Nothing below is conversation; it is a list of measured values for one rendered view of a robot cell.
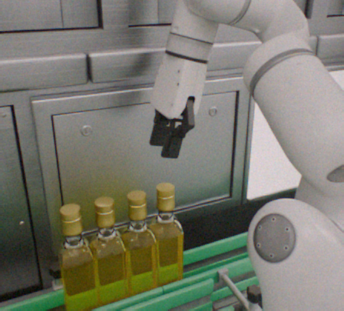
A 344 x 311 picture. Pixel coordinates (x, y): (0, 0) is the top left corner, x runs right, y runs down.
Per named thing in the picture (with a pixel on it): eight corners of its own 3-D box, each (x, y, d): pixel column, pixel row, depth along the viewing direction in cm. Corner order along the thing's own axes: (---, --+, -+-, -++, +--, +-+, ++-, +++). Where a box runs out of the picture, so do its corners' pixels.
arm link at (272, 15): (239, 103, 45) (184, 0, 56) (310, 113, 51) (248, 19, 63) (284, 47, 39) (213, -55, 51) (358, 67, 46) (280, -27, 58)
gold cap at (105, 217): (112, 214, 69) (111, 193, 68) (117, 225, 66) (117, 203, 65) (93, 219, 68) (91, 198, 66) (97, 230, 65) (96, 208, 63)
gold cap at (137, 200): (143, 208, 71) (142, 187, 70) (150, 218, 68) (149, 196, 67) (124, 213, 70) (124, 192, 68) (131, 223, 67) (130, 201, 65)
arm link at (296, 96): (184, 122, 44) (235, 161, 56) (260, 309, 32) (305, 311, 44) (312, 40, 40) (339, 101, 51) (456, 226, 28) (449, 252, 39)
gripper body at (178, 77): (157, 41, 65) (142, 103, 68) (182, 50, 56) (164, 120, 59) (193, 49, 68) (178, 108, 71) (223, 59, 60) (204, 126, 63)
